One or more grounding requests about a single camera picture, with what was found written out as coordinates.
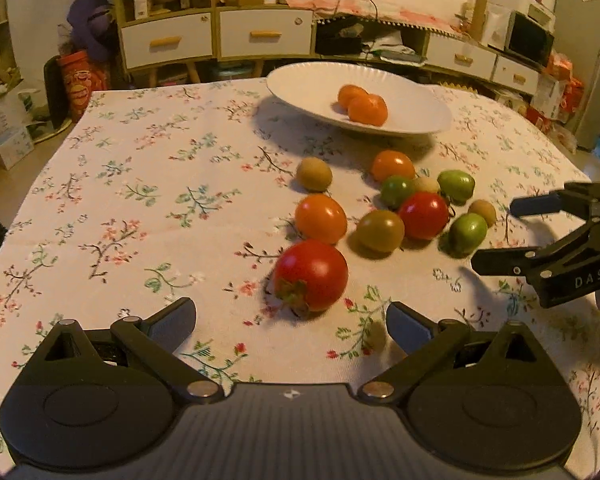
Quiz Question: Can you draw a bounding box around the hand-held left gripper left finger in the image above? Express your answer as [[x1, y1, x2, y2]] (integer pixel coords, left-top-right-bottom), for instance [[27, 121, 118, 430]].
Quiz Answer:
[[35, 297, 226, 403]]

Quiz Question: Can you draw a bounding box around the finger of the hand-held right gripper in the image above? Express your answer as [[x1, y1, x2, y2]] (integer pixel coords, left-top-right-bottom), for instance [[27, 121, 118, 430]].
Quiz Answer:
[[470, 217, 600, 282], [510, 181, 600, 221]]

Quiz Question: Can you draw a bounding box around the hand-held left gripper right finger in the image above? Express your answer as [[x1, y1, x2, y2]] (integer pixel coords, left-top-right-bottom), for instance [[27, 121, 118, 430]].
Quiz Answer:
[[357, 302, 551, 403]]

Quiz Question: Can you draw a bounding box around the light green tomato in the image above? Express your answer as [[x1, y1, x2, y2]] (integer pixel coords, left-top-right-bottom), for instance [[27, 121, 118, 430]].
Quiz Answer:
[[437, 170, 476, 205], [450, 212, 488, 256]]

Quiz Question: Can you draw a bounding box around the small brown kiwi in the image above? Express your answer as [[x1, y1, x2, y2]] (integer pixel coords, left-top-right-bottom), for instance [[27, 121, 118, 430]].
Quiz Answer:
[[468, 199, 498, 227], [296, 157, 334, 193]]

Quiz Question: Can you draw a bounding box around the small red tomato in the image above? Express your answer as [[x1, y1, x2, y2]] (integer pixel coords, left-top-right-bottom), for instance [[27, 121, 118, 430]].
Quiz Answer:
[[398, 191, 450, 241]]

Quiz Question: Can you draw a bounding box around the olive brown tomato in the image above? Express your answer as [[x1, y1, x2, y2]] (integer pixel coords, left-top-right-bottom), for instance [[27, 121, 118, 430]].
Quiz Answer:
[[356, 210, 406, 253]]

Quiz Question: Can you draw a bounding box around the large red tomato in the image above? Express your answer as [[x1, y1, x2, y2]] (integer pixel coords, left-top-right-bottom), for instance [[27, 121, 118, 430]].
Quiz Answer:
[[272, 240, 349, 313]]

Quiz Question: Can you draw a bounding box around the dark green tomato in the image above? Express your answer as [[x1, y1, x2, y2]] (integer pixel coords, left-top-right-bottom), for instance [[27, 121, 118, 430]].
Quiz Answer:
[[380, 175, 416, 210]]

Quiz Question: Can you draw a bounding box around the orange tomato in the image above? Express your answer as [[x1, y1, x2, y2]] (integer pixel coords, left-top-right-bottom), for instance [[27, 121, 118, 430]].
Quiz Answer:
[[294, 194, 348, 245], [370, 150, 416, 183]]

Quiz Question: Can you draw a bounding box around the white plate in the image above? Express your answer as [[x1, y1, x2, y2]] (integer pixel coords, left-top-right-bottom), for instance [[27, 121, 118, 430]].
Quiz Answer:
[[266, 61, 453, 137]]

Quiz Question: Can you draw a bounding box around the floral tablecloth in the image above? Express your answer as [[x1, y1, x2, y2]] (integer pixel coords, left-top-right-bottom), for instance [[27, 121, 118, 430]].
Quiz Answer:
[[0, 77, 600, 471]]

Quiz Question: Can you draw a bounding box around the grey refrigerator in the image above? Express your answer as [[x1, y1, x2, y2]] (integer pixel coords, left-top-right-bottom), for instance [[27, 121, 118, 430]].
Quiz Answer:
[[555, 0, 600, 153]]

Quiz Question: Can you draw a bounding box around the low wooden cabinet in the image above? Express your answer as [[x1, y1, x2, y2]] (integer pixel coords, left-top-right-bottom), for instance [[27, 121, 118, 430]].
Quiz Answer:
[[312, 10, 541, 96]]

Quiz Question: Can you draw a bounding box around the microwave oven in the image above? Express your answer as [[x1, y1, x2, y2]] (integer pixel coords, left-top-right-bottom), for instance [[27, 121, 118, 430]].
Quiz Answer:
[[502, 10, 556, 66]]

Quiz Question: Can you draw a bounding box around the cardboard box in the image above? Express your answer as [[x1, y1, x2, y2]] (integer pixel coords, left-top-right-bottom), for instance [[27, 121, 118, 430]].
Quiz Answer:
[[0, 125, 35, 171]]

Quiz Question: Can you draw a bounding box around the orange printed bucket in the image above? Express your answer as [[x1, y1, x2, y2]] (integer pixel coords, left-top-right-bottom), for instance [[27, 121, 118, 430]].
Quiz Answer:
[[57, 51, 112, 123]]

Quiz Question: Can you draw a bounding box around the pink cloth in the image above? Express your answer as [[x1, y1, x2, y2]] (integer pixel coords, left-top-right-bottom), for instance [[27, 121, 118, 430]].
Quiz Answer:
[[275, 0, 466, 36]]

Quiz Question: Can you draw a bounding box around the white cabinet drawer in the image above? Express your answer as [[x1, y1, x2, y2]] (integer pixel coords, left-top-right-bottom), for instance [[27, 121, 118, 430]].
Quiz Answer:
[[120, 12, 213, 68], [219, 10, 313, 58]]

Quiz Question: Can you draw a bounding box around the purple plush toy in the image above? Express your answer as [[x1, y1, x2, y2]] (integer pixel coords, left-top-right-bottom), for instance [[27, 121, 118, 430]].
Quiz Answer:
[[67, 0, 116, 61]]

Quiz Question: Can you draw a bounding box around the wooden cabinet with shelves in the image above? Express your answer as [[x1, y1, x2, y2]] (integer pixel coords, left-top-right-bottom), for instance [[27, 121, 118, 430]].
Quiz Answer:
[[115, 0, 316, 86]]

